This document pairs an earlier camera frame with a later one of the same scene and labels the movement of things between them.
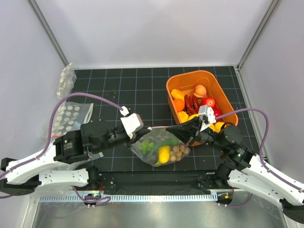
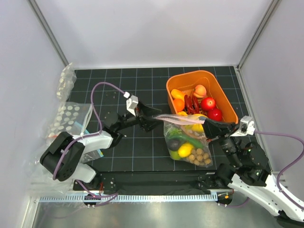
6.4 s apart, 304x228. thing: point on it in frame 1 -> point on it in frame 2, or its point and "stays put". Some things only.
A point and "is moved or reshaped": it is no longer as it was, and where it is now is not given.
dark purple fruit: [152, 158] -> [173, 145]
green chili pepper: [167, 142] is moved or reshaped
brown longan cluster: [176, 154] -> [198, 157]
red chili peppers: [191, 105] stays put
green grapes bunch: [146, 146] is moved or reshaped
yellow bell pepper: [176, 94] stays put
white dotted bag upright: [67, 79] stays put
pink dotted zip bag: [158, 147] -> [186, 139]
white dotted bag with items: [70, 116] stays put
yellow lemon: [164, 154] -> [185, 149]
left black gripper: [138, 133] -> [147, 123]
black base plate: [161, 180] stays put
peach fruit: [200, 91] stays put
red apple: [217, 112] stays put
